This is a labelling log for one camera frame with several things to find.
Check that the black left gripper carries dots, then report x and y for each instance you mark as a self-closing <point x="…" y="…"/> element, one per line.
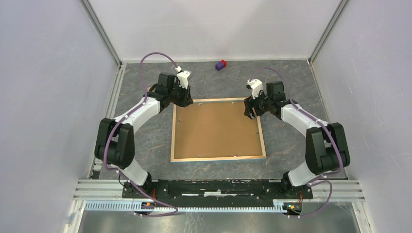
<point x="187" y="99"/>

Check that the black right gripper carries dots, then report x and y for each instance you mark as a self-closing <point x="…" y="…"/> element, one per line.
<point x="249" y="103"/>

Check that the brown frame backing board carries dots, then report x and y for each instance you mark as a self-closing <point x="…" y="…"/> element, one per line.
<point x="219" y="128"/>

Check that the blue wooden picture frame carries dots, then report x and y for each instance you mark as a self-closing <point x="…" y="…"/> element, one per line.
<point x="219" y="159"/>

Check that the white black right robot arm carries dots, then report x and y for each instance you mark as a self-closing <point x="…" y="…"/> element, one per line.
<point x="326" y="149"/>

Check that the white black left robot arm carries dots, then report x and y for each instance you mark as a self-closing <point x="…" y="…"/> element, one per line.
<point x="115" y="144"/>

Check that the red purple toy block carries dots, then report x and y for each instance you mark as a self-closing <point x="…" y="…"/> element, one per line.
<point x="220" y="65"/>

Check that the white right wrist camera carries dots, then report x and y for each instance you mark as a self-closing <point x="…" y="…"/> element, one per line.
<point x="256" y="86"/>

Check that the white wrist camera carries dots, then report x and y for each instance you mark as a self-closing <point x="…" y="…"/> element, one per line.
<point x="256" y="86"/>
<point x="183" y="77"/>

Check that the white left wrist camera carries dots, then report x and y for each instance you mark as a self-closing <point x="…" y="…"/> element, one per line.
<point x="183" y="77"/>

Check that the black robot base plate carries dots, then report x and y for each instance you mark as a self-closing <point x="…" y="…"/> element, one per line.
<point x="225" y="193"/>

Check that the slotted cable duct rail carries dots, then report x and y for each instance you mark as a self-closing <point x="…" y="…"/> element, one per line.
<point x="139" y="206"/>

